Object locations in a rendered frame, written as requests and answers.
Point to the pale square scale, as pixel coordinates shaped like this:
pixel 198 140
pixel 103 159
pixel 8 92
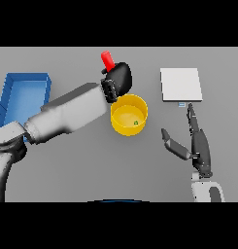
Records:
pixel 181 85

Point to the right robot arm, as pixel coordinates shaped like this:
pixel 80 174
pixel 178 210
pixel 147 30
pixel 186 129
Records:
pixel 204 191

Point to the red beaker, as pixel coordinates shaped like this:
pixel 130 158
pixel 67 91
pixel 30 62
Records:
pixel 108 61

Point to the blue tray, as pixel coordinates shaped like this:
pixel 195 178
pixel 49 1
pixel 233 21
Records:
pixel 21 97

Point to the yellow bowl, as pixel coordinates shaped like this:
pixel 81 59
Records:
pixel 129 116

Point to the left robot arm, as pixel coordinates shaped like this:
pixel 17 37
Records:
pixel 72 112

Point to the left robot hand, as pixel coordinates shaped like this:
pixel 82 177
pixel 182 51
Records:
pixel 118 79

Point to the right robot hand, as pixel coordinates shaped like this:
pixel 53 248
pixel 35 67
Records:
pixel 199 149

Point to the green nut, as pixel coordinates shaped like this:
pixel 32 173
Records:
pixel 136 122

